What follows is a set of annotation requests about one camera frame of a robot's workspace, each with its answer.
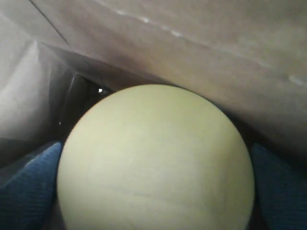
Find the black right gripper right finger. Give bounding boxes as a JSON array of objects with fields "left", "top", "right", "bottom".
[{"left": 250, "top": 144, "right": 307, "bottom": 230}]

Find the plastic jar with yellow lid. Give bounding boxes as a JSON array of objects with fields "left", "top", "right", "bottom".
[{"left": 57, "top": 84, "right": 255, "bottom": 230}]

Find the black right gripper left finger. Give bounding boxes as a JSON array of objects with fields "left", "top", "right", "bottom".
[{"left": 0, "top": 142, "right": 62, "bottom": 230}]

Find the brown paper bag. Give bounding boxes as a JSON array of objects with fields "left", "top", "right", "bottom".
[{"left": 0, "top": 0, "right": 307, "bottom": 167}]

